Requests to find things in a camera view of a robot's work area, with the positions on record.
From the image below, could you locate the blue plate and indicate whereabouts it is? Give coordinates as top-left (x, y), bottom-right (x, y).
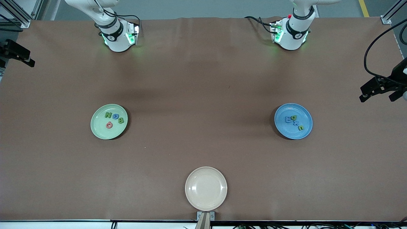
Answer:
top-left (274, 103), bottom-right (313, 140)

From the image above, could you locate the light green plate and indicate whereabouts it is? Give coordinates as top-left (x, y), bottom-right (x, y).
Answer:
top-left (90, 104), bottom-right (128, 140)

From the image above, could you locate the beige plate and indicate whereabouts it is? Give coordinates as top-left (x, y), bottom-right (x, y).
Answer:
top-left (185, 166), bottom-right (228, 212)

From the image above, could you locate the aluminium frame profile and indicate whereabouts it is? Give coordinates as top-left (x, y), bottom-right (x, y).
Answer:
top-left (381, 0), bottom-right (407, 24)
top-left (0, 0), bottom-right (43, 28)

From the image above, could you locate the black base cable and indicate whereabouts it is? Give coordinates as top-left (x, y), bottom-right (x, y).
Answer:
top-left (95, 0), bottom-right (142, 29)
top-left (244, 16), bottom-right (274, 34)

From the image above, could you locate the grey metal bracket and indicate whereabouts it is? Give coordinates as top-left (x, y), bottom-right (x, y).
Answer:
top-left (197, 211), bottom-right (216, 221)

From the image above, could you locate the aluminium camera post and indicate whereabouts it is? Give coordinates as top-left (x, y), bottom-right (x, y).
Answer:
top-left (195, 212), bottom-right (211, 229)

